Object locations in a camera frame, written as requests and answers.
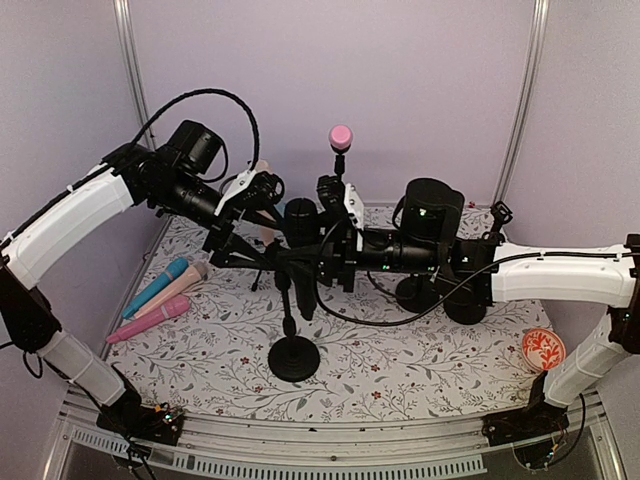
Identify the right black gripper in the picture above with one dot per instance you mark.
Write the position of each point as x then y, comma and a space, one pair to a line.
337, 259

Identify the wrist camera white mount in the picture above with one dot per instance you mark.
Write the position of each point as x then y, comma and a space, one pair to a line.
237, 186
354, 206

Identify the aluminium frame post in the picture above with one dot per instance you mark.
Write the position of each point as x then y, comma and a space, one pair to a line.
531, 68
125, 31

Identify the black microphone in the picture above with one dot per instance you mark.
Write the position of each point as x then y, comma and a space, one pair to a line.
302, 230

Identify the red white patterned bowl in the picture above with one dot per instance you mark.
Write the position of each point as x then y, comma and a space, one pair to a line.
543, 349

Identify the front aluminium rail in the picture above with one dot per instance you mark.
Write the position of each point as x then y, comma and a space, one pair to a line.
213, 447

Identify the black tripod shockmount stand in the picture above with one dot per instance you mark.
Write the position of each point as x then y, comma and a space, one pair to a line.
265, 193

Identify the blue microphone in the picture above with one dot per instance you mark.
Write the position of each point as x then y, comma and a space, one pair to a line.
171, 272

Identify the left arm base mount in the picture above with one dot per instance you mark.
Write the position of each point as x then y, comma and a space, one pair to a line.
131, 419

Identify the floral table mat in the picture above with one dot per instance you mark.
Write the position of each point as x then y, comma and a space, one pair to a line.
376, 364

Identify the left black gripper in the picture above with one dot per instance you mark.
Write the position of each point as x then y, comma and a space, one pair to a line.
225, 240

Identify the left aluminium frame post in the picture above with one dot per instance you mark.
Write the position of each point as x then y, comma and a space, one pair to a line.
125, 31

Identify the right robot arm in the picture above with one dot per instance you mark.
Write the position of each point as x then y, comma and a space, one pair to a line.
468, 276

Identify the pink microphone back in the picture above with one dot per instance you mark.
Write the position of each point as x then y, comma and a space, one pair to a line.
340, 138

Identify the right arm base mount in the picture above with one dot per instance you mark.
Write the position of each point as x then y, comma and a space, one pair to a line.
535, 419

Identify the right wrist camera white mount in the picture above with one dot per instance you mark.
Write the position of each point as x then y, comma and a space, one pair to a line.
354, 206

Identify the right aluminium frame post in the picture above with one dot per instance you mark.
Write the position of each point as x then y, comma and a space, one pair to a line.
531, 68

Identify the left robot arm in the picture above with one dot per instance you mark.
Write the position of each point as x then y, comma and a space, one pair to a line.
130, 175

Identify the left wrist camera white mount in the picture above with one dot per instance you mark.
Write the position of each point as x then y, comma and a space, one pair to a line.
237, 186

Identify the beige pink microphone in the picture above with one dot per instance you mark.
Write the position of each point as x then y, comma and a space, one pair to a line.
193, 274

